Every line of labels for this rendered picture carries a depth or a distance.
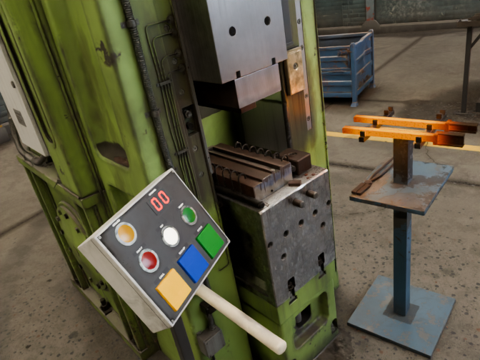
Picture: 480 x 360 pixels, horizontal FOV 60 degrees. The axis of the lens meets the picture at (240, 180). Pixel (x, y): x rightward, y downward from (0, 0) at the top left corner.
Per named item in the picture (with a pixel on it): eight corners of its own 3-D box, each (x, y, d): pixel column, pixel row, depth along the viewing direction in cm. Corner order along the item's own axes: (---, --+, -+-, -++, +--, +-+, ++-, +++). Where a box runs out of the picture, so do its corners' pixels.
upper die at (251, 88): (281, 90, 145) (278, 63, 141) (239, 108, 134) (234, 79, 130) (208, 81, 175) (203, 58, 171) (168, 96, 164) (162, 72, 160)
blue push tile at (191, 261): (209, 264, 113) (192, 243, 112) (196, 283, 107) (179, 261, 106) (205, 266, 114) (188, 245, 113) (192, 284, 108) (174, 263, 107)
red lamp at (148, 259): (162, 265, 102) (158, 251, 100) (146, 275, 99) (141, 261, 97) (156, 260, 104) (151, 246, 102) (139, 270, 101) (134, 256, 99)
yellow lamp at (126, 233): (140, 238, 100) (135, 223, 98) (123, 248, 97) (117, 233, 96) (133, 234, 102) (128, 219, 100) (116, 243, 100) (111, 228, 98)
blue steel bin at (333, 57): (376, 86, 544) (375, 28, 512) (357, 107, 487) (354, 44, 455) (292, 86, 608) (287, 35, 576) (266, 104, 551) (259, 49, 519)
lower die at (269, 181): (293, 180, 161) (290, 160, 157) (256, 203, 150) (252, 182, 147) (223, 158, 191) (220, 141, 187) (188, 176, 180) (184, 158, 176)
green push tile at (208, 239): (224, 242, 121) (208, 222, 120) (213, 258, 115) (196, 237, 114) (220, 244, 122) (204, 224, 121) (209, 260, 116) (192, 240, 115)
